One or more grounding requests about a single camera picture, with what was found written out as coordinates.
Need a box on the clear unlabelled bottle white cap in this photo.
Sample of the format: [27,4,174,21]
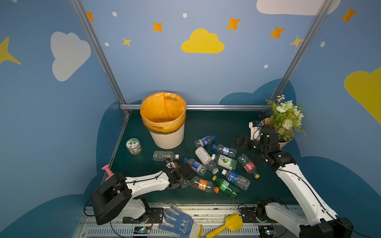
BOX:
[153,151,180,162]

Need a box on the green bottle yellow cap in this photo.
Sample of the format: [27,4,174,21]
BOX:
[212,176,240,199]

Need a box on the pepsi bottle blue cap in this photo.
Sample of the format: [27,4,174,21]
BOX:
[194,135,216,148]

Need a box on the green white round tin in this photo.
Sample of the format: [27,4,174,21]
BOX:
[126,138,142,155]

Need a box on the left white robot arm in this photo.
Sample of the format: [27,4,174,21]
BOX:
[89,164,194,225]

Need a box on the pink watering can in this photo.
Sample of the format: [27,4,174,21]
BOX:
[102,164,114,181]

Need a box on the aluminium frame rail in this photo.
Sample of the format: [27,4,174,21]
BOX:
[119,104,272,112]

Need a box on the brown coffee bottle white cap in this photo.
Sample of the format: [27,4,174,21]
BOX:
[195,147,219,175]

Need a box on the orange label bottle orange cap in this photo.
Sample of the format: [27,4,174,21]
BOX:
[190,176,219,193]

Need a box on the yellow plastic shovel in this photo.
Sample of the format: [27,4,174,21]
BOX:
[205,213,244,238]

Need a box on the pink plant pot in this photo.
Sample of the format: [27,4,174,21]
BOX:
[263,117,294,149]

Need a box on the blue label bottle white cap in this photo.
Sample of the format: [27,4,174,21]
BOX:
[222,169,251,191]

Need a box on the red label bottle yellow cap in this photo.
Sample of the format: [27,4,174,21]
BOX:
[237,154,260,179]

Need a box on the green label white bottle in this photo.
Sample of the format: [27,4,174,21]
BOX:
[211,154,238,171]

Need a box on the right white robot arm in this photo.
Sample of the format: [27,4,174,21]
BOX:
[233,127,354,238]

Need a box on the artificial green white plant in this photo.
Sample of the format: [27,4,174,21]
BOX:
[266,95,307,142]

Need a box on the clear bottle blue text label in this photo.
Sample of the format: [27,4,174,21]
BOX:
[212,144,237,158]

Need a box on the white bin orange liner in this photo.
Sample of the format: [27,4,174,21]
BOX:
[140,92,187,150]

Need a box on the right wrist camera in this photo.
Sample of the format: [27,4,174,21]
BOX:
[249,121,263,140]

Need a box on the blue dotted work glove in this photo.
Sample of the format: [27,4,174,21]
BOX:
[158,204,202,238]

